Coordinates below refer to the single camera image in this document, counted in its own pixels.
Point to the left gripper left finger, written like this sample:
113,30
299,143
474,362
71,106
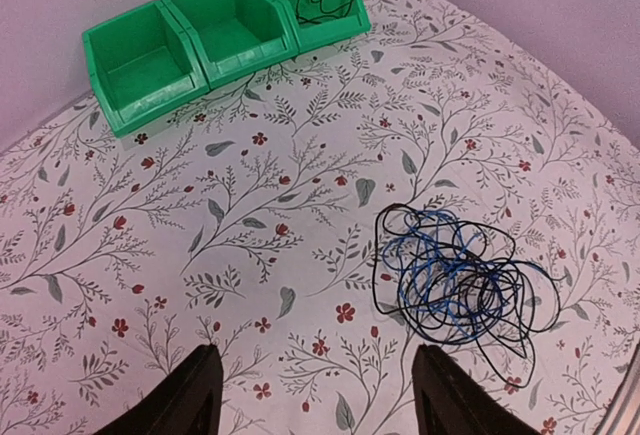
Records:
187,401

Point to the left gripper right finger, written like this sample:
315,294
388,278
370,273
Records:
449,402

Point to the floral table mat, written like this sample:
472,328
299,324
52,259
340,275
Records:
245,220

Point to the left green bin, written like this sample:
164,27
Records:
141,65

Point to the green bin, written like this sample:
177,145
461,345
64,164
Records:
141,65
320,10
235,38

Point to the middle green bin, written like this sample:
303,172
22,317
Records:
235,38

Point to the right green bin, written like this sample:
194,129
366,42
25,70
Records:
320,10

